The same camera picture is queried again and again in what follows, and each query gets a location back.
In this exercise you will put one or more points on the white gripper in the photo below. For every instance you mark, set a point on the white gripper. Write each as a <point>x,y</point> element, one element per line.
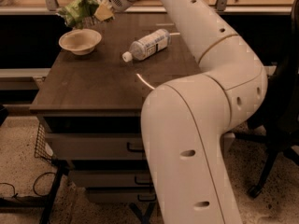
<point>104,13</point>

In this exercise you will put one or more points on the clear plastic water bottle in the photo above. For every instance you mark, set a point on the clear plastic water bottle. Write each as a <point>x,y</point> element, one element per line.
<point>146,46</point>

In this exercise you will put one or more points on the top grey drawer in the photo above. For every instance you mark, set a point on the top grey drawer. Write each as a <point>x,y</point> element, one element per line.
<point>96,146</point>

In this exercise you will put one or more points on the grey drawer cabinet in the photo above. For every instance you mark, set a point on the grey drawer cabinet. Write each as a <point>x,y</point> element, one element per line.
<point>101,93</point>

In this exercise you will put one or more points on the grey drawer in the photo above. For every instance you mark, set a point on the grey drawer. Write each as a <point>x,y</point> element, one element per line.
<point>96,146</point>
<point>111,178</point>
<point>121,195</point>

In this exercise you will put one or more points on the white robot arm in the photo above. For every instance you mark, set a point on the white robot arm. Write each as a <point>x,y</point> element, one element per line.
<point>183,120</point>

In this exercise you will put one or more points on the white paper bowl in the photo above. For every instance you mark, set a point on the white paper bowl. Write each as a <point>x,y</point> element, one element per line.
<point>80,41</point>

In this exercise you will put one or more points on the blue cross frame base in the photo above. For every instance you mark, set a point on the blue cross frame base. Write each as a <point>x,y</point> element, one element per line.
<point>143,217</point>

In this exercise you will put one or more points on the bottom grey drawer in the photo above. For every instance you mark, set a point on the bottom grey drawer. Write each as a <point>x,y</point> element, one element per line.
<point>121,195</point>

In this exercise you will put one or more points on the black office chair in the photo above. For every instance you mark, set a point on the black office chair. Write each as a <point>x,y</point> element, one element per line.
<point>279,111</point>

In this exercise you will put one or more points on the black wire mesh basket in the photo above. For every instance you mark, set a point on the black wire mesh basket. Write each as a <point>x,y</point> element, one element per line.
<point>43,150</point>

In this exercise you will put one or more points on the green jalapeno chip bag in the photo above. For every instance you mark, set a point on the green jalapeno chip bag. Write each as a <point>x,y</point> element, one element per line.
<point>76,11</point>

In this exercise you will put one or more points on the middle grey drawer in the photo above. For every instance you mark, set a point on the middle grey drawer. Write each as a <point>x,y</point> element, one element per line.
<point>111,178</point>

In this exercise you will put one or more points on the black metal stand leg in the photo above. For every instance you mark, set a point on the black metal stand leg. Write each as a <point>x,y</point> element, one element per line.
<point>15,202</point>

